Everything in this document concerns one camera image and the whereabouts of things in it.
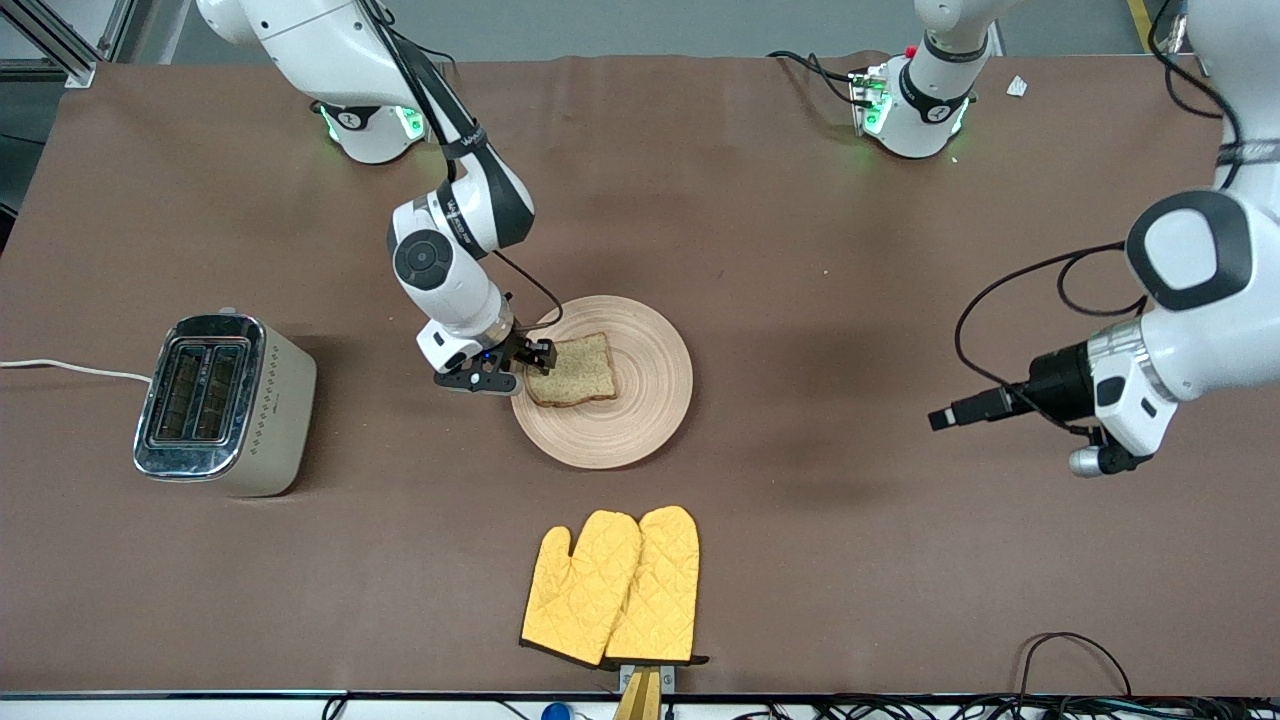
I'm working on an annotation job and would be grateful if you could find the white toaster power cable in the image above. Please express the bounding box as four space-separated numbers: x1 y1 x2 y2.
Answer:
0 358 153 385

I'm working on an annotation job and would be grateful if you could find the round wooden plate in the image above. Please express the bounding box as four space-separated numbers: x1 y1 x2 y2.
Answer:
510 295 694 470

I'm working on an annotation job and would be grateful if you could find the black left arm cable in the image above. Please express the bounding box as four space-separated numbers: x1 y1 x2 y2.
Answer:
955 0 1246 436

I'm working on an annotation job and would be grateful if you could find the black looped cable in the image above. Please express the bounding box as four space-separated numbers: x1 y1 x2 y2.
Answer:
1015 632 1134 698

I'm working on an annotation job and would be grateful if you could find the black left base cable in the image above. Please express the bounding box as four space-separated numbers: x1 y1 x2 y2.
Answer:
767 50 863 106

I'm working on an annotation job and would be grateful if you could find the slice of brown bread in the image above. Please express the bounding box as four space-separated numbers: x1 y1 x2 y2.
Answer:
525 332 618 408

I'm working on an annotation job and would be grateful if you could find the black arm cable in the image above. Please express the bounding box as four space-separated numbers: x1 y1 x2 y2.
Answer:
375 0 566 336
955 0 1246 436

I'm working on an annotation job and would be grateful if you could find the beige and chrome toaster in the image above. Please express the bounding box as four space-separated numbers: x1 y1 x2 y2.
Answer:
133 308 318 498

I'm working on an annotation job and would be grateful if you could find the aluminium frame with bracket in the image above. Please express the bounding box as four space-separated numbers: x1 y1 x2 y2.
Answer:
0 0 136 89

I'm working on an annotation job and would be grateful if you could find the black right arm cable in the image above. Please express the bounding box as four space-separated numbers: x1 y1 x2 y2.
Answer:
375 0 566 336

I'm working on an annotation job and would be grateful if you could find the brown table cover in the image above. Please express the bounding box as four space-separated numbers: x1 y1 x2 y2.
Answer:
0 52 1280 698

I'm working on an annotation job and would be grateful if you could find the yellow quilted oven mitt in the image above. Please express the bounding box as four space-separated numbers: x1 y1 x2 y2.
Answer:
603 505 701 665
520 510 643 668

